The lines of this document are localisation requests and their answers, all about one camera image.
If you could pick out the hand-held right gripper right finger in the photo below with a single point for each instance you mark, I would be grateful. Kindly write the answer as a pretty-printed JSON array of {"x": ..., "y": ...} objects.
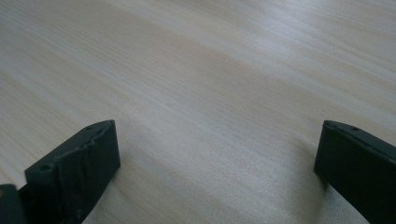
[{"x": 364, "y": 168}]

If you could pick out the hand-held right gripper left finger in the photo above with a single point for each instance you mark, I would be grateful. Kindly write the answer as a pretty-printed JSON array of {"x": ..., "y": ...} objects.
[{"x": 74, "y": 177}]

